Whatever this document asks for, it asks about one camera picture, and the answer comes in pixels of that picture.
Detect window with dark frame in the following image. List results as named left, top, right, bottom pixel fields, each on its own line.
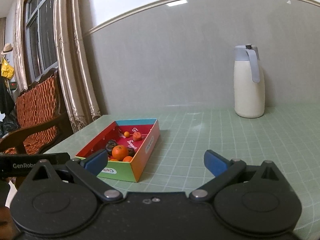
left=25, top=0, right=57, bottom=81

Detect dark mangosteen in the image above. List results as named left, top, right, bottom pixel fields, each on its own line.
left=127, top=147, right=136, bottom=157
left=105, top=140, right=118, bottom=155

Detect beige satin curtain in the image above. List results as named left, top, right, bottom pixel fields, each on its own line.
left=12, top=0, right=101, bottom=132

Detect yellow bag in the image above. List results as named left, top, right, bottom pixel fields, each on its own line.
left=1, top=58, right=15, bottom=80

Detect colourful cardboard box tray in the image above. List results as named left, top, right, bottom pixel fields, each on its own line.
left=75, top=118, right=160, bottom=183

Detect white thermos jug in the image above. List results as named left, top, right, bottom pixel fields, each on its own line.
left=233, top=44, right=265, bottom=119

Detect straw hat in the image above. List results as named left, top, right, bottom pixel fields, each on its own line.
left=1, top=43, right=13, bottom=55

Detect red strawberry-like fruit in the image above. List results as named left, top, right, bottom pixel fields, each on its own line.
left=132, top=132, right=142, bottom=141

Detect green grid table mat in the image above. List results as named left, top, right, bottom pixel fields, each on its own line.
left=44, top=102, right=320, bottom=240

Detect wooden sofa orange cushions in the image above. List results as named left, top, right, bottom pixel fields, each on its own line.
left=1, top=69, right=73, bottom=155

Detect large front orange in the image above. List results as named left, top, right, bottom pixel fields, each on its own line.
left=123, top=156, right=133, bottom=162

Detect dark hanging jacket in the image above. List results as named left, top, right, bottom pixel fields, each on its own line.
left=0, top=76, right=15, bottom=115

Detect person's left hand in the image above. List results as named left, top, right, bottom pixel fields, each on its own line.
left=0, top=206, right=17, bottom=240

